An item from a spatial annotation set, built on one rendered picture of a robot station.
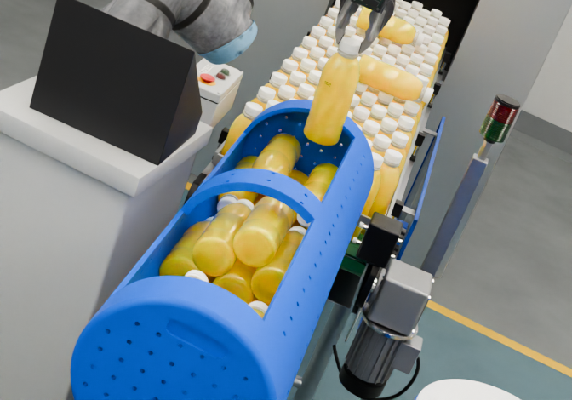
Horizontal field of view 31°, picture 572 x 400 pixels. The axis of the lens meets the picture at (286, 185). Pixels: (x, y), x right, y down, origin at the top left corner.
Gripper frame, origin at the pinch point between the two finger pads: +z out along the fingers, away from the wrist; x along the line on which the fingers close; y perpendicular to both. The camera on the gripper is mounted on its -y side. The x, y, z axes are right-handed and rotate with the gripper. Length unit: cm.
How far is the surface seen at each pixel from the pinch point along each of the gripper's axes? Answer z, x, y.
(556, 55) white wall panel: 85, 86, -433
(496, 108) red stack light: 16, 34, -52
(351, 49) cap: 1.0, 0.7, 1.8
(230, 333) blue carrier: 19, 5, 76
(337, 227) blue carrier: 22.5, 11.4, 28.1
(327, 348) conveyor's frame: 95, 21, -52
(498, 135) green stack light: 22, 37, -51
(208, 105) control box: 34, -26, -26
